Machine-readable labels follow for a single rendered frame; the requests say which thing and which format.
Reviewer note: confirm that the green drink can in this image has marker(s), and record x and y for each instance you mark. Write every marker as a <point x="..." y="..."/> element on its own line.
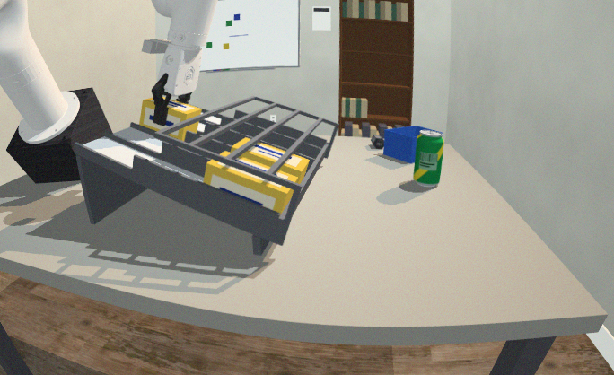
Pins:
<point x="429" y="157"/>

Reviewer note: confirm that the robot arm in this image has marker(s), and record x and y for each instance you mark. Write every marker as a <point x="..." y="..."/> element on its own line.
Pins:
<point x="28" y="83"/>

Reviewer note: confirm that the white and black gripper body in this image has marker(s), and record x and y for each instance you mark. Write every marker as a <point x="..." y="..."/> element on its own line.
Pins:
<point x="182" y="65"/>

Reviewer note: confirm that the yellow butter carton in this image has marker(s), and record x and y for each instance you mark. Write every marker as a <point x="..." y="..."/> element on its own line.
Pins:
<point x="242" y="184"/>
<point x="177" y="112"/>
<point x="268" y="155"/>

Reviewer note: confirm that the blue open bin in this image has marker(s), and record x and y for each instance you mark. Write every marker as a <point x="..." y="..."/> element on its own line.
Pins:
<point x="402" y="147"/>

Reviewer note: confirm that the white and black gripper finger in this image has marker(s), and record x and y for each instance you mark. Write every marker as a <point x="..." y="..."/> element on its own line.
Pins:
<point x="161" y="110"/>
<point x="183" y="98"/>

